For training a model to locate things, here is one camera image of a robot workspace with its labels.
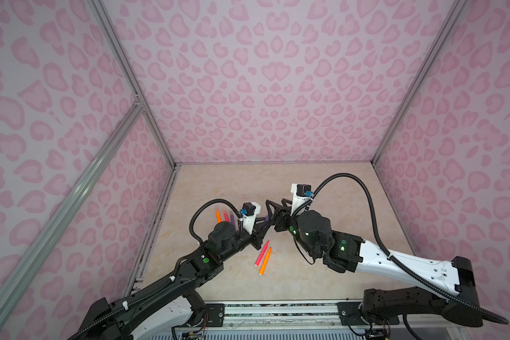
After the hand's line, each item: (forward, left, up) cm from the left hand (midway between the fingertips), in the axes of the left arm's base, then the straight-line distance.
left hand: (272, 218), depth 69 cm
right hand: (+2, 0, +7) cm, 7 cm away
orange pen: (-5, +2, -25) cm, 26 cm away
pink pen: (-2, +4, -26) cm, 26 cm away
